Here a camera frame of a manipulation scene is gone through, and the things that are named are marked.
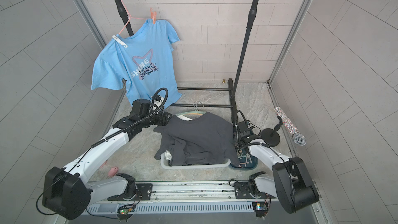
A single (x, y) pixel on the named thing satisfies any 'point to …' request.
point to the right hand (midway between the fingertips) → (239, 138)
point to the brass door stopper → (224, 81)
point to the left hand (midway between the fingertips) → (171, 112)
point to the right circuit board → (260, 208)
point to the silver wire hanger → (198, 101)
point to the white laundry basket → (165, 164)
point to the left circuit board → (125, 212)
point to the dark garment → (208, 139)
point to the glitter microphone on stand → (271, 137)
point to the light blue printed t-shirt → (146, 65)
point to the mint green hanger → (190, 112)
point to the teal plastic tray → (247, 161)
